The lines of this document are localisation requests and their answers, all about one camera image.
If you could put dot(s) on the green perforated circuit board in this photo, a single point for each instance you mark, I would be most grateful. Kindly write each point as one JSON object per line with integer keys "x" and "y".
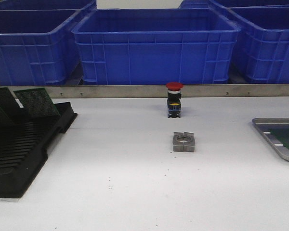
{"x": 8, "y": 103}
{"x": 282, "y": 134}
{"x": 37, "y": 102}

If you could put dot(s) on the black slotted board rack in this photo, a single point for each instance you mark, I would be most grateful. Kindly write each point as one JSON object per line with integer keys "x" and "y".
{"x": 23, "y": 146}

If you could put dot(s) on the silver metal tray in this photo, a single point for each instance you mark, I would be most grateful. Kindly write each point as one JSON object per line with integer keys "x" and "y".
{"x": 264, "y": 124}

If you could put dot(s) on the red emergency stop button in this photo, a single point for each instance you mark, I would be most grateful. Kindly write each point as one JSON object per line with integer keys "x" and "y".
{"x": 173, "y": 100}

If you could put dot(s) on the grey metal clamp block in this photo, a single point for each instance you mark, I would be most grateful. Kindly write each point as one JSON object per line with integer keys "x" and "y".
{"x": 183, "y": 142}

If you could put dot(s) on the blue crate centre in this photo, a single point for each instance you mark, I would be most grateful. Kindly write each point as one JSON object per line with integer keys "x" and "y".
{"x": 155, "y": 46}

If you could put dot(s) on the blue crate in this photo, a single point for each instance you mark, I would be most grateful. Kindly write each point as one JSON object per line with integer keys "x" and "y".
{"x": 37, "y": 47}
{"x": 155, "y": 46}
{"x": 261, "y": 53}
{"x": 231, "y": 3}
{"x": 46, "y": 4}

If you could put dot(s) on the blue crate rear right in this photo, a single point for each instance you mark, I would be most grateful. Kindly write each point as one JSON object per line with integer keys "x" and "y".
{"x": 231, "y": 3}

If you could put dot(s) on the blue crate rear left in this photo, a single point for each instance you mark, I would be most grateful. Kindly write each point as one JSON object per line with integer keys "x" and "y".
{"x": 46, "y": 4}

